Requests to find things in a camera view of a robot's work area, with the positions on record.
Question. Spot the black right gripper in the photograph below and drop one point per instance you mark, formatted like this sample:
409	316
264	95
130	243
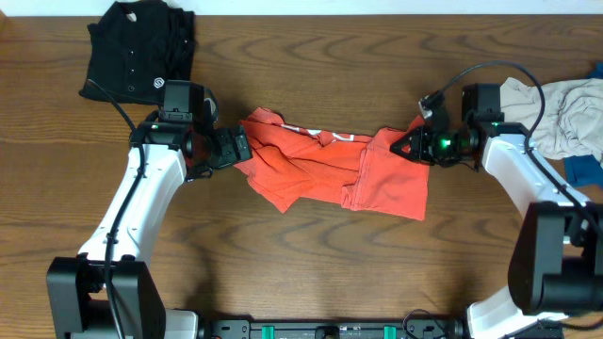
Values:
418	138

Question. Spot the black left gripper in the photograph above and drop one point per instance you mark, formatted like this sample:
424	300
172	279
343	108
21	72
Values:
227	153

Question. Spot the orange red t-shirt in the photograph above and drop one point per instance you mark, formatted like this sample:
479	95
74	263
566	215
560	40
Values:
357	172

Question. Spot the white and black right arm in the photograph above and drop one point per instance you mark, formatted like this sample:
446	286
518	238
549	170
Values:
556	268

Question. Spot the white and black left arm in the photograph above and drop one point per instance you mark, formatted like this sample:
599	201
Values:
106	290

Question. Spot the folded black shirt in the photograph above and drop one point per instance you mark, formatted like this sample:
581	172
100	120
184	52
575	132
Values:
136	47

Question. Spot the beige crumpled shirt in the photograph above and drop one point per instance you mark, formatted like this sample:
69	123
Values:
521	103

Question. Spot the blue cloth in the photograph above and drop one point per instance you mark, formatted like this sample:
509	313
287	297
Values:
582	116

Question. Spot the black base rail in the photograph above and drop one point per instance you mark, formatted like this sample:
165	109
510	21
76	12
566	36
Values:
330	329

